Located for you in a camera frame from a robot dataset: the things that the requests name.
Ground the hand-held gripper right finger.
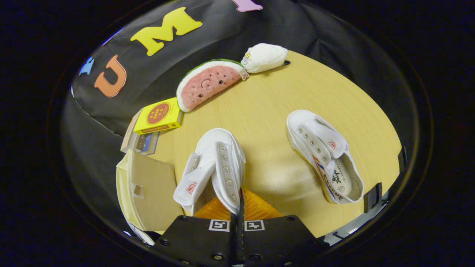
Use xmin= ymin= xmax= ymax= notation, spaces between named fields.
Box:
xmin=239 ymin=188 xmax=330 ymax=267

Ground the white plush toy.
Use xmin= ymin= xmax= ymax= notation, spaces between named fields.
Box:
xmin=241 ymin=43 xmax=288 ymax=74

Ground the watermelon slice plush toy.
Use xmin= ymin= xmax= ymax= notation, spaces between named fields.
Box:
xmin=176 ymin=59 xmax=249 ymax=113

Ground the white canvas shoe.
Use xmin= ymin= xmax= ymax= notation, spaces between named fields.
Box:
xmin=173 ymin=128 xmax=246 ymax=216
xmin=286 ymin=109 xmax=365 ymax=205

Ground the yellow book with red circle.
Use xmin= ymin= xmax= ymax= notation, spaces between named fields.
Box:
xmin=133 ymin=97 xmax=184 ymax=135

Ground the beige storage box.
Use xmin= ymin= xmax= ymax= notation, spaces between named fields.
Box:
xmin=115 ymin=149 xmax=184 ymax=233

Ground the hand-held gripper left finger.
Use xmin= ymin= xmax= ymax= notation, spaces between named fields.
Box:
xmin=154 ymin=198 xmax=239 ymax=267

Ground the blue paperback book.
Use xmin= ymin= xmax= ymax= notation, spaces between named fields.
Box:
xmin=143 ymin=131 xmax=160 ymax=156

